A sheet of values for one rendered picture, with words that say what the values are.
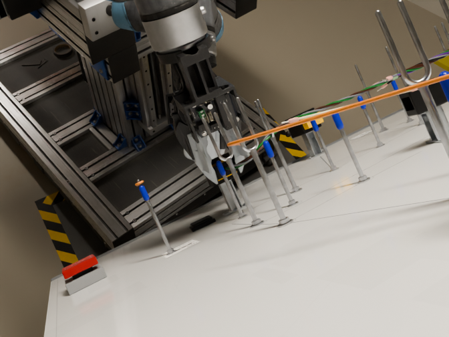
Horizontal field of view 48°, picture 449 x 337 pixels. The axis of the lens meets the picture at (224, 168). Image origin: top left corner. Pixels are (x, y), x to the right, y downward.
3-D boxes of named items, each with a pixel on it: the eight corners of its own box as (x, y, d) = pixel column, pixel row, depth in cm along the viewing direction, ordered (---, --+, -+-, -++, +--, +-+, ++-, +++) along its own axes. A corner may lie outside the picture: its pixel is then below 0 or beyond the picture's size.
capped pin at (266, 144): (287, 208, 62) (258, 143, 61) (287, 206, 63) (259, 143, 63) (298, 203, 61) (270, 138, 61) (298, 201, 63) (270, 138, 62)
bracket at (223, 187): (248, 203, 82) (235, 175, 82) (251, 204, 80) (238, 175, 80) (222, 215, 82) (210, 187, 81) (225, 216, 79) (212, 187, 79)
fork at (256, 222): (253, 228, 58) (203, 116, 58) (247, 228, 60) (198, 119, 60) (267, 220, 59) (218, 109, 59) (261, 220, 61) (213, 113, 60)
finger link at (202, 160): (208, 202, 70) (194, 142, 66) (196, 185, 76) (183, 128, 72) (228, 195, 71) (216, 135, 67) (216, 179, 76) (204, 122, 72)
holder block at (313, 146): (306, 156, 119) (288, 118, 119) (333, 149, 108) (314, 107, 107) (290, 164, 118) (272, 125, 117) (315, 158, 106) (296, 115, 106)
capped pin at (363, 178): (355, 184, 57) (324, 115, 57) (363, 179, 58) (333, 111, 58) (365, 182, 56) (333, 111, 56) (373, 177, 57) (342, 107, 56)
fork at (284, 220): (280, 228, 52) (224, 101, 51) (274, 227, 53) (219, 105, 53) (296, 219, 52) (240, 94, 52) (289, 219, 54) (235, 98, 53)
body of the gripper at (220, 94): (196, 149, 65) (163, 61, 60) (180, 130, 73) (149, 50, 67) (249, 125, 66) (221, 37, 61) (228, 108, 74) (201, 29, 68)
